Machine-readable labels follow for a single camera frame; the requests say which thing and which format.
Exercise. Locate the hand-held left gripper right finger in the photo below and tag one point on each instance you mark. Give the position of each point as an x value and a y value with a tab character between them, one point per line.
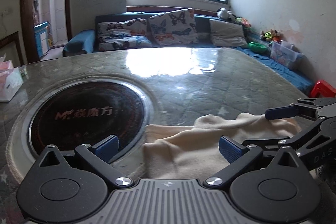
231	148

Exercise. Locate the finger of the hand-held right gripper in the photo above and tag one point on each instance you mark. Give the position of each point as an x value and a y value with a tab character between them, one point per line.
279	112
302	134

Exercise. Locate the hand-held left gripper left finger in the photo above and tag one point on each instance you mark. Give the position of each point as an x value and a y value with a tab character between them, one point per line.
106	147

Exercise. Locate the cream pants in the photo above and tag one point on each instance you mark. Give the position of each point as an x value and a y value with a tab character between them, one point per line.
183	150

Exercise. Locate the round black induction cooktop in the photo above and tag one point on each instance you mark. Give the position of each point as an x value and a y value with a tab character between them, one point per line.
78	113

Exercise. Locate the red plastic stool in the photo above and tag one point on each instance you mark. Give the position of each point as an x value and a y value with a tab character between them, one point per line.
323	88

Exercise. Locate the clear plastic storage box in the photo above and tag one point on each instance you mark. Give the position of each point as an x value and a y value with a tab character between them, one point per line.
284	54

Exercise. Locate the green plastic basin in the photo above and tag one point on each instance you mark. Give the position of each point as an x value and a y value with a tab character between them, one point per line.
257	47

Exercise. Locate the pile of small stuffed toys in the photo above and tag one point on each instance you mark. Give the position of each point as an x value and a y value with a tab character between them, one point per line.
270	35

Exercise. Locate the grey cushion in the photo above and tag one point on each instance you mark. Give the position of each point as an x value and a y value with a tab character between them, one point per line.
227	33

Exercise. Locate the green pink plush toy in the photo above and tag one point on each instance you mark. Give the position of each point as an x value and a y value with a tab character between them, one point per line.
242	22

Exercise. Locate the blue sofa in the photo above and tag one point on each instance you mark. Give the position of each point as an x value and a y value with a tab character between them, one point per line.
78	43

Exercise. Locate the panda plush toy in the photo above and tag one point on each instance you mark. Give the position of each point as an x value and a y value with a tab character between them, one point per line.
224	14

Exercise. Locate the butterfly print cushion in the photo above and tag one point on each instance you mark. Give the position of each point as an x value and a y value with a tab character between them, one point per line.
173	27
123	35

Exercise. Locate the pink white tissue pack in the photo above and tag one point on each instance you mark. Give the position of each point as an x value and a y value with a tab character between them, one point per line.
10	82

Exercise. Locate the small yellow toy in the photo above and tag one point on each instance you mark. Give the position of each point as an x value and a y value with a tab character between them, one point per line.
49	43

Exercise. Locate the blue white small cabinet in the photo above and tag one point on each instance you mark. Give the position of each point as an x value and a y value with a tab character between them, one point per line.
41	39

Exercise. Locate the dark wooden counter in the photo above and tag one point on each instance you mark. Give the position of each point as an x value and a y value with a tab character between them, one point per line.
9	48

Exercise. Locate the hanging towels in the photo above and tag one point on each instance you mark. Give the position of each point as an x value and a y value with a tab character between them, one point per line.
35	7

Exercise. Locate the dark wooden door frame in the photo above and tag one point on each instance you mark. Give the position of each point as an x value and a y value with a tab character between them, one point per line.
26	3

